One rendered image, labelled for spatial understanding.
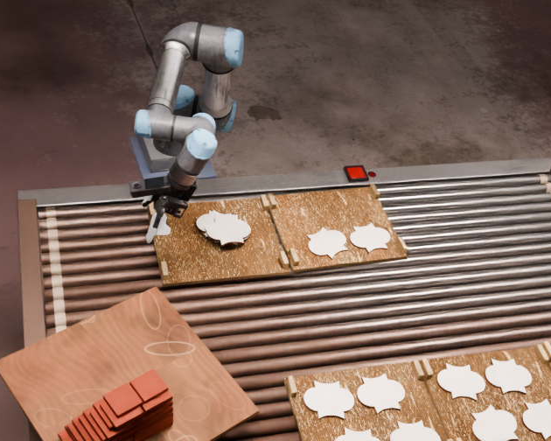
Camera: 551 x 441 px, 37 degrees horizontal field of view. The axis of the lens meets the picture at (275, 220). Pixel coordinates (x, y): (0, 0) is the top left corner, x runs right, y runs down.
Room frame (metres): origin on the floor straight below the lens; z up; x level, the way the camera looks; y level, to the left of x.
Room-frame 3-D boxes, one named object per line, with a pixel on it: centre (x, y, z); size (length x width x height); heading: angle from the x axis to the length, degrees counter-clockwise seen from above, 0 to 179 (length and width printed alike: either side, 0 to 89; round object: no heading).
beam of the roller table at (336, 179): (2.32, -0.10, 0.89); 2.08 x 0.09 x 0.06; 112
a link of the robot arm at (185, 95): (2.34, 0.42, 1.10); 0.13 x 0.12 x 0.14; 94
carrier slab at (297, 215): (2.08, -0.21, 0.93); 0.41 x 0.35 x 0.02; 114
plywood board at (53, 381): (1.21, 0.30, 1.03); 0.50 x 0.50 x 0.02; 46
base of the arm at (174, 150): (2.34, 0.42, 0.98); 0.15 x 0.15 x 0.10
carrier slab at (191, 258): (1.91, 0.18, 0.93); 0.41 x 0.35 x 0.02; 112
